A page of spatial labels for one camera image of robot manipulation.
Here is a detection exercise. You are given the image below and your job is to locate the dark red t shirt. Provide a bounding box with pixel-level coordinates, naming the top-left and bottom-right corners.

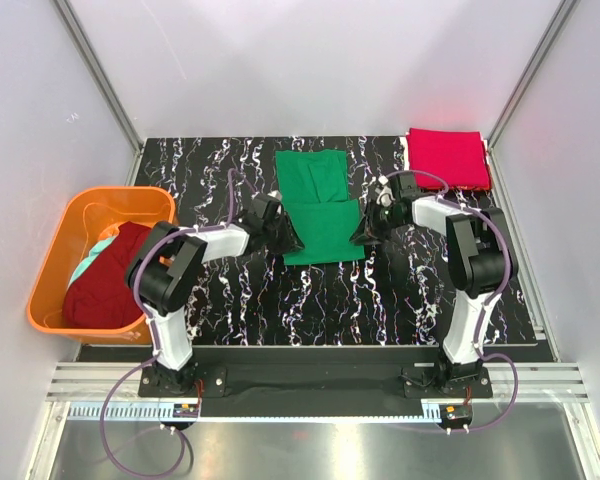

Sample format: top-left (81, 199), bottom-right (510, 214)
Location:
top-left (62, 222), bottom-right (150, 330)

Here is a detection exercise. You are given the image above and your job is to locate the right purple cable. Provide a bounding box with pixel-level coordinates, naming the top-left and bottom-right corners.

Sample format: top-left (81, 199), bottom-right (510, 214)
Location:
top-left (389, 170), bottom-right (519, 434)

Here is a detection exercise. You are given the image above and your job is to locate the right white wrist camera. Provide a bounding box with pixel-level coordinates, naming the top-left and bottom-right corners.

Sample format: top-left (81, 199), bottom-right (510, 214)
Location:
top-left (370, 175), bottom-right (394, 207)

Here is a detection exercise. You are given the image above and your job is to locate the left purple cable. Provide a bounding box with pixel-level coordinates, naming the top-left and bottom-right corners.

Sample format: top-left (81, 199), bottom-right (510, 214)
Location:
top-left (101, 168), bottom-right (261, 474)

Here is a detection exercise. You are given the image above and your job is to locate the purple cable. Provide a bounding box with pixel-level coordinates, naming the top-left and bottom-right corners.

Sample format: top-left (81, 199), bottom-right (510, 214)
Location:
top-left (389, 170), bottom-right (519, 434)
top-left (101, 168), bottom-right (261, 474)

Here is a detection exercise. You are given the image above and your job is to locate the orange plastic bin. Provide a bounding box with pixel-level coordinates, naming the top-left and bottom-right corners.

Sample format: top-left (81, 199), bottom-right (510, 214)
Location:
top-left (26, 186), bottom-right (177, 345)

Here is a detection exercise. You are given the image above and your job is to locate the folded red t shirt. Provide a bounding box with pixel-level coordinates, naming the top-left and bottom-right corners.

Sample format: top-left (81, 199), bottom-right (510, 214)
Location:
top-left (407, 127), bottom-right (492, 191)

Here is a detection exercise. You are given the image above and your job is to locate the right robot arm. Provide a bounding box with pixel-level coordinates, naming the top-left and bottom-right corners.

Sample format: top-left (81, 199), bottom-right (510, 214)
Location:
top-left (350, 170), bottom-right (518, 397)

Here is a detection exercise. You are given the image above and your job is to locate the mint green t shirt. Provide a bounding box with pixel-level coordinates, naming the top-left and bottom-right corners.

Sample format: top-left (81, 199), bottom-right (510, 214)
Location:
top-left (68, 236), bottom-right (116, 285)

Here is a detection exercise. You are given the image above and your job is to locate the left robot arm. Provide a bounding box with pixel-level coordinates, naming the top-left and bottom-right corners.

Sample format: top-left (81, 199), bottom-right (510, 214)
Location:
top-left (125, 191), bottom-right (304, 396)

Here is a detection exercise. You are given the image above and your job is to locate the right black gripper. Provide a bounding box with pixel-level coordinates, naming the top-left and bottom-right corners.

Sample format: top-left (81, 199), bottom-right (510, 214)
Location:
top-left (349, 200), bottom-right (406, 247)

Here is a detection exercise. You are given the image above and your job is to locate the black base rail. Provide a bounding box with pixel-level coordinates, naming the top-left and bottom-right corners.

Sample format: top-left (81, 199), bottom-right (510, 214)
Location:
top-left (139, 346), bottom-right (493, 420)

